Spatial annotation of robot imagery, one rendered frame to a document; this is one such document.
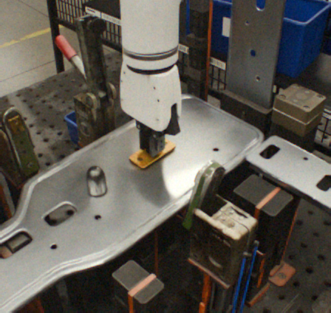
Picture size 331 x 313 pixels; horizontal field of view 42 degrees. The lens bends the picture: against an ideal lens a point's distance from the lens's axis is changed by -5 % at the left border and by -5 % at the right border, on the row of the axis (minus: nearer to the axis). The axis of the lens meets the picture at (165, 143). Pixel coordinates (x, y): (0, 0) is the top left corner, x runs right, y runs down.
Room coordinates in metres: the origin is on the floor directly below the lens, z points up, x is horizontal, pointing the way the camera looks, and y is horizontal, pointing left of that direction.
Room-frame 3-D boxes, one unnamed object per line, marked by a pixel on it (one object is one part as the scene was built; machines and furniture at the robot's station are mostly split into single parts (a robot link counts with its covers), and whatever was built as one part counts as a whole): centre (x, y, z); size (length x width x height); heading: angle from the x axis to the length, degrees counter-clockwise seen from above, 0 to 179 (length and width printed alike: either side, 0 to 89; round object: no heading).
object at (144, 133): (0.62, 0.04, 1.05); 0.03 x 0.03 x 0.07; 45
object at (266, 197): (0.53, -0.16, 0.84); 0.11 x 0.10 x 0.28; 45
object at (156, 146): (0.59, 0.01, 1.05); 0.03 x 0.03 x 0.07; 45
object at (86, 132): (0.72, 0.14, 0.88); 0.07 x 0.06 x 0.35; 45
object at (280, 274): (0.57, -0.23, 0.84); 0.11 x 0.06 x 0.29; 45
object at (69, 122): (1.03, 0.22, 0.74); 0.11 x 0.10 x 0.09; 135
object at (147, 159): (0.61, 0.02, 1.01); 0.08 x 0.04 x 0.01; 135
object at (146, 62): (0.61, 0.02, 1.20); 0.09 x 0.08 x 0.03; 45
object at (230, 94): (0.78, -0.17, 0.85); 0.12 x 0.03 x 0.30; 45
